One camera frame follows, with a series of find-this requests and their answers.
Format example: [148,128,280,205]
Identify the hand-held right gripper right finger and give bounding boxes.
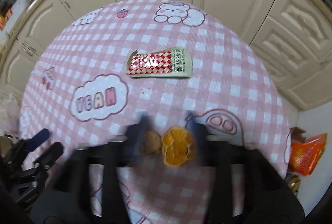
[184,110,305,224]

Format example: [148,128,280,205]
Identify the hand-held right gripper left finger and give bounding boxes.
[31,112,156,224]

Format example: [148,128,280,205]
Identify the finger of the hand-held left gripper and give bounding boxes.
[26,129,50,153]
[33,141,64,169]

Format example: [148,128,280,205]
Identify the brown walnut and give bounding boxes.
[140,130,162,154]

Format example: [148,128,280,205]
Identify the orange peel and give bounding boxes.
[161,126,195,168]

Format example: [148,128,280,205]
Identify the pink checked tablecloth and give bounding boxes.
[18,0,292,224]

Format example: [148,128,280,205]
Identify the red checked snack wrapper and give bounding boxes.
[126,46,194,79]

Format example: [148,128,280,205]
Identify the cardboard box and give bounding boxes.
[290,127,306,143]

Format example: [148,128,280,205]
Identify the dark snack packets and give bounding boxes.
[287,172,301,193]

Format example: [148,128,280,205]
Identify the orange snack bag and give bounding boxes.
[289,133,328,176]

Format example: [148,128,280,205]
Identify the small orange box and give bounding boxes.
[0,9,13,30]

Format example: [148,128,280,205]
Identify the beige kitchen countertop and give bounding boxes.
[0,0,332,58]

